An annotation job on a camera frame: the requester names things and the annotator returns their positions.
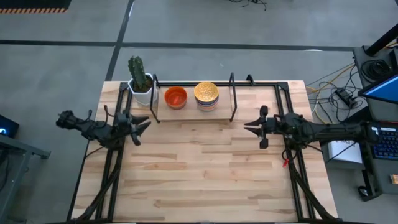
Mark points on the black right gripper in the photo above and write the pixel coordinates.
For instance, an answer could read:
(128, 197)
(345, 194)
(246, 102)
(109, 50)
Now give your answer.
(273, 126)

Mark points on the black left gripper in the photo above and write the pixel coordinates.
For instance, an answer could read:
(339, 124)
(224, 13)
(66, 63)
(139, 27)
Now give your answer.
(126, 124)

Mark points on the orange translucent plastic bowl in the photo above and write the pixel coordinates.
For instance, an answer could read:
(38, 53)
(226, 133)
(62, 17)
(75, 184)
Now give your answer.
(175, 97)

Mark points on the blue radial striped ceramic bowl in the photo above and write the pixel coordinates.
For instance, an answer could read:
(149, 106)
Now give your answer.
(206, 104)

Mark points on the orange yellow patterned ceramic bowl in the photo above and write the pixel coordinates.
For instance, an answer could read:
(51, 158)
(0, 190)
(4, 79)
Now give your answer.
(206, 91)

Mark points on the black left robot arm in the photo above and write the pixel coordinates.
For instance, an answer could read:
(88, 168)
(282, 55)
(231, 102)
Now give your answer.
(93, 130)

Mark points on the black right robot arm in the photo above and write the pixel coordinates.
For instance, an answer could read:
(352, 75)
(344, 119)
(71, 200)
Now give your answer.
(335, 130)

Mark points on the black metal wooden board shelf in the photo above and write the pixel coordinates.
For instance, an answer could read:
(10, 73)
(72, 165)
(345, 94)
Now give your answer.
(192, 115)

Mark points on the white hexagonal plant pot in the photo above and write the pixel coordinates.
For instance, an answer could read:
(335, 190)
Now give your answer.
(141, 98)

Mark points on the red clip tag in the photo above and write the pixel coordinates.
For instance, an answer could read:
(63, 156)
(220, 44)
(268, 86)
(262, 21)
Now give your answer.
(284, 162)

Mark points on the green cactus plant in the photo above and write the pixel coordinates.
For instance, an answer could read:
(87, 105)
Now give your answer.
(137, 73)

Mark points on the white paper sheet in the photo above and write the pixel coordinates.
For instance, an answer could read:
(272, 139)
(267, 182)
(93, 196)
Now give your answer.
(345, 154)

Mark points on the black power adapter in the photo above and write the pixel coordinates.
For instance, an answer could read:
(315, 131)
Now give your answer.
(345, 96)

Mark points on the grey metal cart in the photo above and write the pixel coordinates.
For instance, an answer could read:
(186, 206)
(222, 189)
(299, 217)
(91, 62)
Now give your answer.
(15, 161)

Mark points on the laptop with blue screen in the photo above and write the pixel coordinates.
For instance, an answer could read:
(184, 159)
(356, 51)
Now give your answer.
(384, 90)

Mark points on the black device with blue light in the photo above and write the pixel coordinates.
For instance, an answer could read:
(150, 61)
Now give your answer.
(7, 126)

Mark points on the black computer keyboard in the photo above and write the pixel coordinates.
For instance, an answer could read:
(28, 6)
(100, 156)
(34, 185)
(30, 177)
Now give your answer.
(388, 146)

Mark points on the grey side desk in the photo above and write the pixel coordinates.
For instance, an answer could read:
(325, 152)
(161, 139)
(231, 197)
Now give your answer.
(385, 174)

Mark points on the black diagonal pole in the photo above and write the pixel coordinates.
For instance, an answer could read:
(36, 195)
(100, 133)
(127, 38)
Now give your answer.
(384, 40)

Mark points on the black yellow hazard striped mat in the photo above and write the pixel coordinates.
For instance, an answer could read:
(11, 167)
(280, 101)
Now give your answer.
(31, 4)

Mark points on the black aluminium table frame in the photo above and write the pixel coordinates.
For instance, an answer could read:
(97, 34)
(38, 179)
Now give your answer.
(264, 84)

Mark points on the black clamp bracket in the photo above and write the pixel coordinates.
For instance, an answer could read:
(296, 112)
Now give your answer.
(250, 80)

